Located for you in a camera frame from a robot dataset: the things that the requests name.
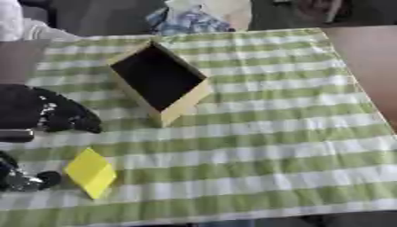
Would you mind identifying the blue white patterned bag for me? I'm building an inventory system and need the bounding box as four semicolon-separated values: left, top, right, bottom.
144;6;237;36

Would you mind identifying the yellow rectangular block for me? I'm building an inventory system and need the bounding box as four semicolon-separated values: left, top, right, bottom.
62;146;120;200

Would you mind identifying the tan cardboard box black inside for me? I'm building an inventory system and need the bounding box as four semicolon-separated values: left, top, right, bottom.
105;39;214;129

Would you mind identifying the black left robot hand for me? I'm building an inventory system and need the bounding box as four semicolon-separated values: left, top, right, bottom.
0;83;105;192

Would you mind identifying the person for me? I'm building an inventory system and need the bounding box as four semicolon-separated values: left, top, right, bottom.
0;0;81;43

